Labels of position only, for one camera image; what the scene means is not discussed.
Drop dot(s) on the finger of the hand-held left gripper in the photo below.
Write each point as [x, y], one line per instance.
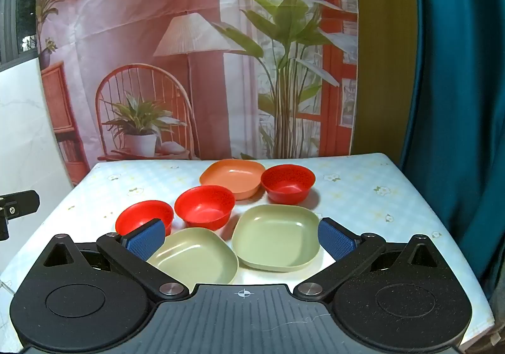
[21, 203]

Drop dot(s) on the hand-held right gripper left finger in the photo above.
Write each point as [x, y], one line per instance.
[145, 242]

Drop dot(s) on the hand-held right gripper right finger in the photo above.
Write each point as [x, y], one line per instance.
[334, 242]

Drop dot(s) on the red bowl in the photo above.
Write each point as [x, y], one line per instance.
[143, 215]
[288, 182]
[205, 207]

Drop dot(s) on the green plate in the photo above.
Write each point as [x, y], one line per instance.
[194, 259]
[276, 238]

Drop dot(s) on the orange bowl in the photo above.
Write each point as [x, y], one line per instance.
[232, 178]

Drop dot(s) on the floral checked tablecloth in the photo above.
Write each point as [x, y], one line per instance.
[394, 196]

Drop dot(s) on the white marble panel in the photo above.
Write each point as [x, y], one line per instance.
[23, 121]

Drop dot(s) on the teal curtain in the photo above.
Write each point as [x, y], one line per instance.
[457, 101]

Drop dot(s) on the printed backdrop cloth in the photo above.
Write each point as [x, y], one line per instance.
[158, 2]

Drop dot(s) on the dark window frame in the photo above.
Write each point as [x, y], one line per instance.
[17, 2]

